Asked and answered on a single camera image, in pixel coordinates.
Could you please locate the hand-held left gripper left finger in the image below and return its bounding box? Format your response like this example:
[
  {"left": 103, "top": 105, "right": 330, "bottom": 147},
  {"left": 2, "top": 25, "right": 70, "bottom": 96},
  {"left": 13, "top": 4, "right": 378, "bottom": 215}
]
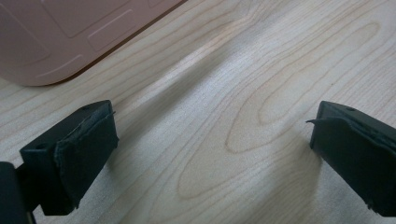
[{"left": 19, "top": 99, "right": 120, "bottom": 217}]

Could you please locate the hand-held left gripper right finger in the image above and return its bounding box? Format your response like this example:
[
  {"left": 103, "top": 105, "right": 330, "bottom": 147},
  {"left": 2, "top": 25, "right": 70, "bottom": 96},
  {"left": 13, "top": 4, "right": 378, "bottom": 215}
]
[{"left": 305, "top": 100, "right": 396, "bottom": 217}]

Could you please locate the pink plastic tray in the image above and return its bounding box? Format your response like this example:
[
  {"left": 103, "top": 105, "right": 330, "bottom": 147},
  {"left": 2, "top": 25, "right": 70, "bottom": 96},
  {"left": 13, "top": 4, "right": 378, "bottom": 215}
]
[{"left": 0, "top": 0, "right": 189, "bottom": 87}]

